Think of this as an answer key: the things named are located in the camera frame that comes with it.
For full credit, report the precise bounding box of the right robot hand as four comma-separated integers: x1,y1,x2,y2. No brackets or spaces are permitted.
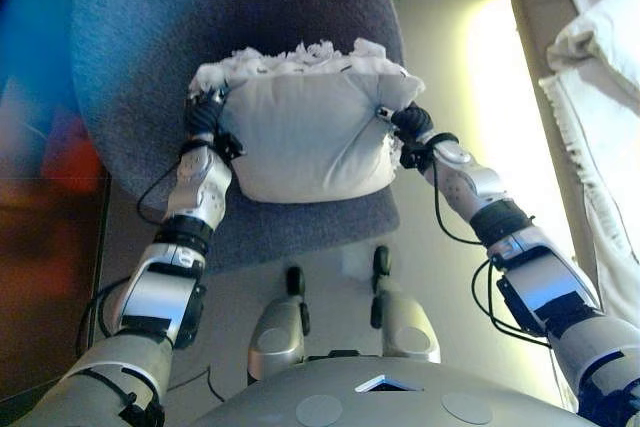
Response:
374,101,435,145

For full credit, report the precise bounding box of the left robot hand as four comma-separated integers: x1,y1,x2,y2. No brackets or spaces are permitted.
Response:
183,88,232,141

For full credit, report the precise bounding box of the white fringed cushion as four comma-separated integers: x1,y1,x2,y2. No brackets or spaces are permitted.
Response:
188,36,427,205

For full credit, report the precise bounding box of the grey fabric armchair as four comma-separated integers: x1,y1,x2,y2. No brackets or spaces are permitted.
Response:
69,0,405,277

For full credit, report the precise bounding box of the dark glossy cabinet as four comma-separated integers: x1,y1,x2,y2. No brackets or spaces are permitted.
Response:
0,0,112,398

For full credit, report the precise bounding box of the folded white duvet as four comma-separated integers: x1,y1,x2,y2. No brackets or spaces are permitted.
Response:
544,6,640,109

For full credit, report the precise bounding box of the right robot leg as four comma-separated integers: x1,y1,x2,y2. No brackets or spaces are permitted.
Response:
368,244,443,366

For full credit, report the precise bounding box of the robot leg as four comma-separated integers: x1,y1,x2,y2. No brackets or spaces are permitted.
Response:
368,244,443,366
246,265,312,384

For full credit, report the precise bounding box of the cream fringed bedspread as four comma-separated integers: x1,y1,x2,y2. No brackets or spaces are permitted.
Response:
536,66,640,329

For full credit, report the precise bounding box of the left robot leg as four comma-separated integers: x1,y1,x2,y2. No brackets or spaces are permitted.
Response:
246,265,312,384

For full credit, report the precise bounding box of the grey robot torso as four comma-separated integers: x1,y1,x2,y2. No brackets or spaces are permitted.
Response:
191,353,587,427

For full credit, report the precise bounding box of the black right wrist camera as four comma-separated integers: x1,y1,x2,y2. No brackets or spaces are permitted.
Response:
398,139,434,172

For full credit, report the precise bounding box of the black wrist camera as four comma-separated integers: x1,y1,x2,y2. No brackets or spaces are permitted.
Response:
214,130,246,159
398,139,434,172

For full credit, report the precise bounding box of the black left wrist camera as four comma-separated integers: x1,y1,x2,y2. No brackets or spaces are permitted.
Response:
214,130,246,159

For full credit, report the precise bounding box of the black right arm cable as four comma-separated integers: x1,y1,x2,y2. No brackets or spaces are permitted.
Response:
431,165,487,249

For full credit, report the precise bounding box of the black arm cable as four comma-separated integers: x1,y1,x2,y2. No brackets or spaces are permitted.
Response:
431,165,487,249
136,165,184,226

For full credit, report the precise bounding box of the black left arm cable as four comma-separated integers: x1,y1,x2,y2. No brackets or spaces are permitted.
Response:
136,165,184,226

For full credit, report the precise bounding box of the upholstered bed frame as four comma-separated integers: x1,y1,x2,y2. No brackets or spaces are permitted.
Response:
498,0,601,298

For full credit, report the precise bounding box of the black floor cable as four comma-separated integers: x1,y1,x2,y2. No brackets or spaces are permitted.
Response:
164,365,227,404

